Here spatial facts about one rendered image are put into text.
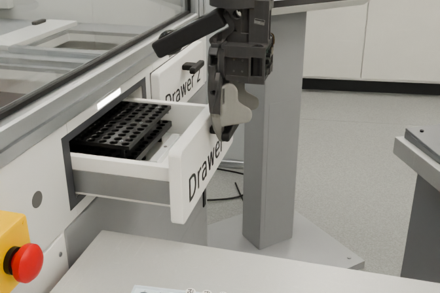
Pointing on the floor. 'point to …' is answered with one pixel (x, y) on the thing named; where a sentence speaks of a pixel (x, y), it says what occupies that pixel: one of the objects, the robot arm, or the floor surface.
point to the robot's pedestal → (421, 215)
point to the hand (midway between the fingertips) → (220, 128)
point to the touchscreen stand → (277, 167)
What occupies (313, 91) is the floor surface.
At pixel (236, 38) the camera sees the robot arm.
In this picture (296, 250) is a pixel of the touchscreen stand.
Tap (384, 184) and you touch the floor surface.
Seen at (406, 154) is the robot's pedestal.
